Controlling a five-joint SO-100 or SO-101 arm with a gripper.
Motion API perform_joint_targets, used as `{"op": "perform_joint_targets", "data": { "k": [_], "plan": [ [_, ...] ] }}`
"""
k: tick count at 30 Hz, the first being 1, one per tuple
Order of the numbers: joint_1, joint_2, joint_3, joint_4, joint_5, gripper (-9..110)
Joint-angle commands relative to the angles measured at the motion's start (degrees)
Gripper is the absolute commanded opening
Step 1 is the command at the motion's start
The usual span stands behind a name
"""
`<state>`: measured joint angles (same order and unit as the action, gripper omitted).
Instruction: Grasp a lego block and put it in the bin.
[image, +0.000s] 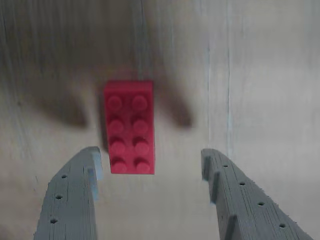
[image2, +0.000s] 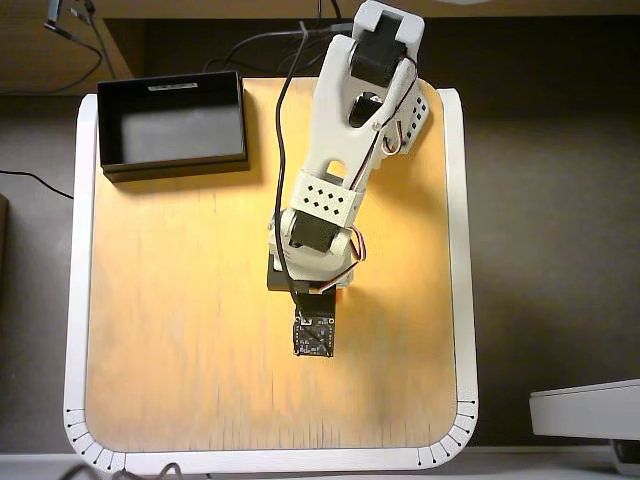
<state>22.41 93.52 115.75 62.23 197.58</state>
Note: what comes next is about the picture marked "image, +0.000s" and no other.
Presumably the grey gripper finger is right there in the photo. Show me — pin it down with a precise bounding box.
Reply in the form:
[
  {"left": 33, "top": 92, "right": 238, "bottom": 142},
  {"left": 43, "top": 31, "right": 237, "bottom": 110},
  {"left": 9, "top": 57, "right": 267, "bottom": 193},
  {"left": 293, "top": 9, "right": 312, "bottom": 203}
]
[
  {"left": 200, "top": 148, "right": 316, "bottom": 240},
  {"left": 33, "top": 146, "right": 104, "bottom": 240}
]

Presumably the red lego brick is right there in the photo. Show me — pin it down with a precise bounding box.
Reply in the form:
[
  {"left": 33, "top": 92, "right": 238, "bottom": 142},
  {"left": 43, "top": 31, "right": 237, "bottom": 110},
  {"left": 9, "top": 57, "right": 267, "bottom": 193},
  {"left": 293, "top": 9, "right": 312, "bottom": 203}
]
[{"left": 103, "top": 79, "right": 156, "bottom": 175}]

